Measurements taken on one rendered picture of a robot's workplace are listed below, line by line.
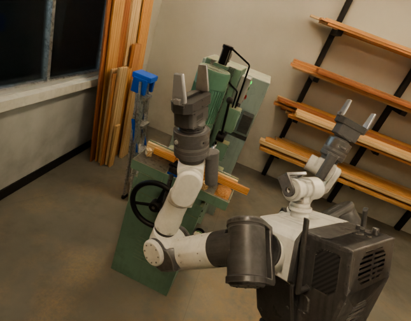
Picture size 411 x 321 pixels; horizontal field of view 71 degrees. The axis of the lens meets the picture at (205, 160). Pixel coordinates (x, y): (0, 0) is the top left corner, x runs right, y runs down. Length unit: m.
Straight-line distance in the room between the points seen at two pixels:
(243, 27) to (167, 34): 1.00
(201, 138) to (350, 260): 0.41
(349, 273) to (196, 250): 0.35
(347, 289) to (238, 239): 0.25
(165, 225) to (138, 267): 1.32
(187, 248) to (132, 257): 1.33
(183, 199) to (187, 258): 0.16
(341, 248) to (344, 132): 0.54
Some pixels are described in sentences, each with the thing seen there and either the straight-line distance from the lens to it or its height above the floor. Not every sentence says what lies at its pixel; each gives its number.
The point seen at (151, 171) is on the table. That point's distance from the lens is 1.67.
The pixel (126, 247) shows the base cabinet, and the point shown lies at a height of 0.26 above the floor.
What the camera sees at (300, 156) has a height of 0.61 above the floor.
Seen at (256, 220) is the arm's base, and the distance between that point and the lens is 0.69.
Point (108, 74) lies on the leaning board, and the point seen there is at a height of 0.93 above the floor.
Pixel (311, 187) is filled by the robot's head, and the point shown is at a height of 1.43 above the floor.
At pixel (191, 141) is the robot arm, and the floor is 1.48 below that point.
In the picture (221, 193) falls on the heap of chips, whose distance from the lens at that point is 1.61.
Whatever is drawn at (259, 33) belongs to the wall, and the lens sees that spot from 3.89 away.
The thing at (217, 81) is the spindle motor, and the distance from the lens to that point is 1.49.
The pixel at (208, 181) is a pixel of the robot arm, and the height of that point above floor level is 1.38.
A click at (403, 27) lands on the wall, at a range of 4.10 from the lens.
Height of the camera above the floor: 1.75
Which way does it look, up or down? 26 degrees down
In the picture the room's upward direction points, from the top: 21 degrees clockwise
